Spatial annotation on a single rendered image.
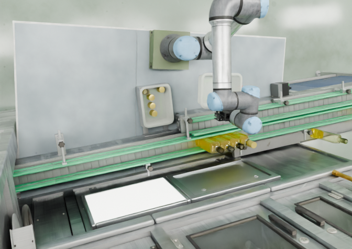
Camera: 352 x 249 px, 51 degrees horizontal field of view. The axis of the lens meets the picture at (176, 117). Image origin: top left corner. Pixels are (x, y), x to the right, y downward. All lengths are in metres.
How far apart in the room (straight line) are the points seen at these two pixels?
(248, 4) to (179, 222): 0.90
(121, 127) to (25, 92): 0.52
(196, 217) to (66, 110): 0.89
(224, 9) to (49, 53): 0.93
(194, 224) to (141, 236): 0.22
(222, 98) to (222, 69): 0.11
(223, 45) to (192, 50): 0.37
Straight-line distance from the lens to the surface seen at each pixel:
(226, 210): 1.59
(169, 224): 1.52
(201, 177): 1.88
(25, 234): 1.23
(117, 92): 2.01
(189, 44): 1.79
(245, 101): 1.49
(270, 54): 2.39
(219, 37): 1.45
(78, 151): 1.92
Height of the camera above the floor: 2.70
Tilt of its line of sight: 67 degrees down
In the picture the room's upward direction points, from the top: 113 degrees clockwise
